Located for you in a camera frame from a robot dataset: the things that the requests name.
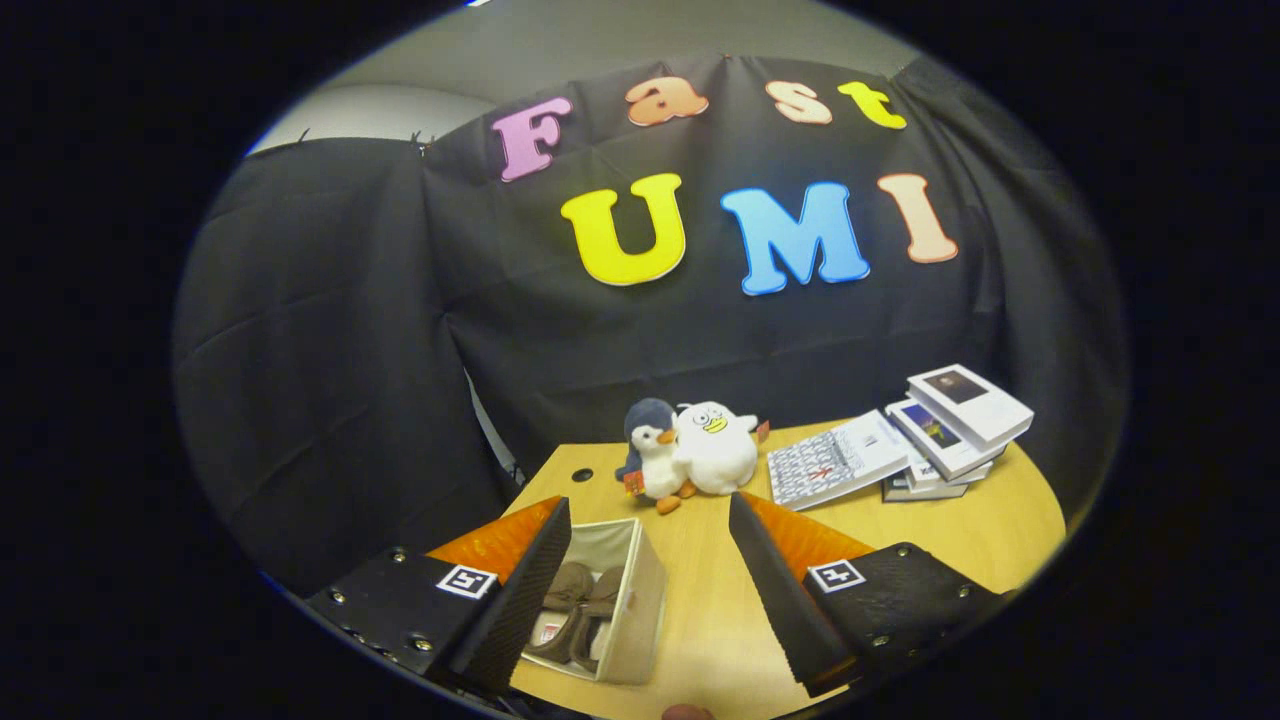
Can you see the plain white book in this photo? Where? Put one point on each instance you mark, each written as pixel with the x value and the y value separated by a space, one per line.
pixel 960 477

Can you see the white duck plush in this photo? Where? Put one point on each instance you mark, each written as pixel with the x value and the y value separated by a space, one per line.
pixel 715 455

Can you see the grey white penguin plush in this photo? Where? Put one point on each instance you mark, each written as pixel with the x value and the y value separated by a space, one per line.
pixel 655 460

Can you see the grey patterned cover book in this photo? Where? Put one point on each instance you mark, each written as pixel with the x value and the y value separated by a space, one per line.
pixel 835 460

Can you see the white book with dark picture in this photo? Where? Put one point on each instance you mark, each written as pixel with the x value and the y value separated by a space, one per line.
pixel 975 405

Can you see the dark grey book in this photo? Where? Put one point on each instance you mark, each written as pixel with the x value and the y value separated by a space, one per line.
pixel 920 492

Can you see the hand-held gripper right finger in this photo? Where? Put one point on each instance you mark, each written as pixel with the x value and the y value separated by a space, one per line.
pixel 780 600

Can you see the beige fabric storage box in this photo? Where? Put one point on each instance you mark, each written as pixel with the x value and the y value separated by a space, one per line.
pixel 640 610

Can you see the brown fuzzy shoe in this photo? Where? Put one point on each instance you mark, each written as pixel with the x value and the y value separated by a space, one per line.
pixel 568 585
pixel 605 590

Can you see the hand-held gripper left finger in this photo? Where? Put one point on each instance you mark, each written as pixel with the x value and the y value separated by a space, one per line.
pixel 520 600

